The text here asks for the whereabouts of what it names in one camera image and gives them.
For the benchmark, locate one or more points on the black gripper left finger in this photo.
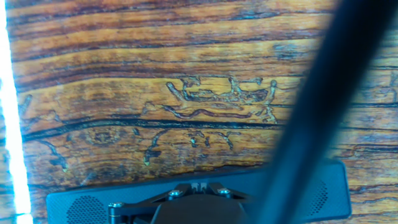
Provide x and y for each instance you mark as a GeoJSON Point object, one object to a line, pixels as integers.
{"type": "Point", "coordinates": [146, 202]}

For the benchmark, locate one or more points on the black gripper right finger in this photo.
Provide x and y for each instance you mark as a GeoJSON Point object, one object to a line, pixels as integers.
{"type": "Point", "coordinates": [230, 193]}

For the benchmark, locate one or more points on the black speaker bar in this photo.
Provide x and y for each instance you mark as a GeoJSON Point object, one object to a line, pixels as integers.
{"type": "Point", "coordinates": [130, 199]}

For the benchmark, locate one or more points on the wood grain table mat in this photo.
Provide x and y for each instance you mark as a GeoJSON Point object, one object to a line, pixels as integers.
{"type": "Point", "coordinates": [155, 62]}

